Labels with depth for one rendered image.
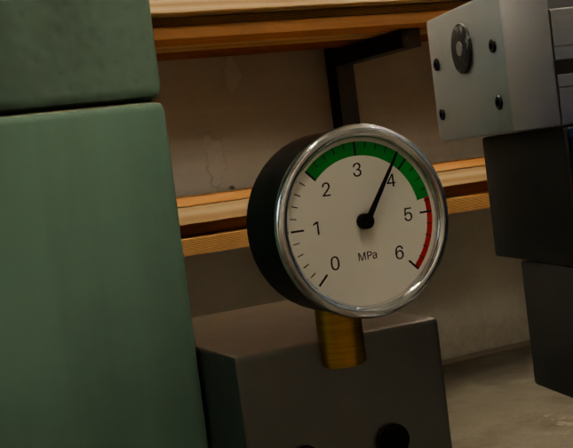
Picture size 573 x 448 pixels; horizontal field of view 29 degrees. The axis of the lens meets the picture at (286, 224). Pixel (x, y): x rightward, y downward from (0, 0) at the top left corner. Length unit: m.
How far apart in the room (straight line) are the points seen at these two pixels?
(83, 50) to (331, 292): 0.12
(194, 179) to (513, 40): 2.47
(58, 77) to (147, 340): 0.10
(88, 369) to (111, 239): 0.05
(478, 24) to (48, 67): 0.41
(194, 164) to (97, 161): 2.75
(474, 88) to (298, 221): 0.42
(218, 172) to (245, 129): 0.15
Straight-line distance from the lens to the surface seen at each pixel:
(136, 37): 0.40
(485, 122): 0.75
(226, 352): 0.39
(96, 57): 0.40
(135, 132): 0.40
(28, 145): 0.39
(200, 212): 2.62
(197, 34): 2.64
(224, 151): 3.18
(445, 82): 0.81
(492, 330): 3.67
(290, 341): 0.39
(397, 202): 0.37
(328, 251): 0.36
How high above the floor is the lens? 0.68
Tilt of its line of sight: 3 degrees down
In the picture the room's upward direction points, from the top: 7 degrees counter-clockwise
